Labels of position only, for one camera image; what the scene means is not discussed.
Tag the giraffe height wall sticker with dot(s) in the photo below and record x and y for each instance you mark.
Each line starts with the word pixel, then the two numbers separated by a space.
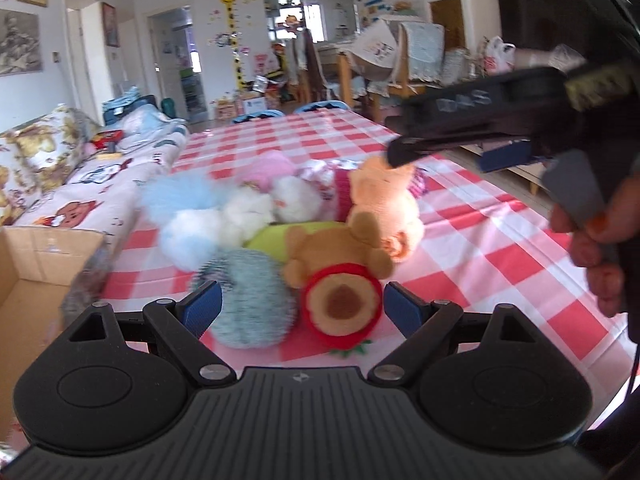
pixel 229 8

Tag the colourful knitted cloth item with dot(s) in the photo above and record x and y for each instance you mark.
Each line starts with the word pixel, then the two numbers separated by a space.
pixel 330 188

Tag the grey fuzzy plush ball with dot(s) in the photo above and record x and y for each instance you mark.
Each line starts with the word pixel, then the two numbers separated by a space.
pixel 258 310

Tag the orange teddy bear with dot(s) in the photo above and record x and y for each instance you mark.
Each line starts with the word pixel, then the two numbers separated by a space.
pixel 383 191

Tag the red white checkered tablecloth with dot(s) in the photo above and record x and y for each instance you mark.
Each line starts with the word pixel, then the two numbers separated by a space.
pixel 481 247

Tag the brown cardboard box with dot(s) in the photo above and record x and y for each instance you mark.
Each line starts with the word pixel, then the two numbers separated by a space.
pixel 48 276

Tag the green white soft pad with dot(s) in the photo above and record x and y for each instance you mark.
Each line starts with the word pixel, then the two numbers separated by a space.
pixel 271 240

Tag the sofa with cartoon cover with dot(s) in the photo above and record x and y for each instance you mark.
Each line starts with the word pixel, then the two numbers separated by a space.
pixel 103 193

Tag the framed sketch portrait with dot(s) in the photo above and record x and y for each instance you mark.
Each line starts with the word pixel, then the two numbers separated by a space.
pixel 20 50

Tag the wooden dining chair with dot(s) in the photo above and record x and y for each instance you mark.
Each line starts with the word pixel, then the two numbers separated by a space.
pixel 398 56

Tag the fluffy blue white plush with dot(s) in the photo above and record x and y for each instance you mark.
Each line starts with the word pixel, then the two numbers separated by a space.
pixel 197 217

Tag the person's right hand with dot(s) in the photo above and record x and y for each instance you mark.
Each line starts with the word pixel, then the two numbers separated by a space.
pixel 618 222

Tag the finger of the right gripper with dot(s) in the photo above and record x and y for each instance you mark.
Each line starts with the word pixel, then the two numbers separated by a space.
pixel 410 147
pixel 507 156

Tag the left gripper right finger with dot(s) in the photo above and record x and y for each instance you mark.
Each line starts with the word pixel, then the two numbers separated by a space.
pixel 427 328

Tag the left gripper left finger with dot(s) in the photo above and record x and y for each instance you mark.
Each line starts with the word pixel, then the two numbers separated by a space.
pixel 176 328

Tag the pink soft plush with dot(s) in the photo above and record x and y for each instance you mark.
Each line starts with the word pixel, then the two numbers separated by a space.
pixel 267 167

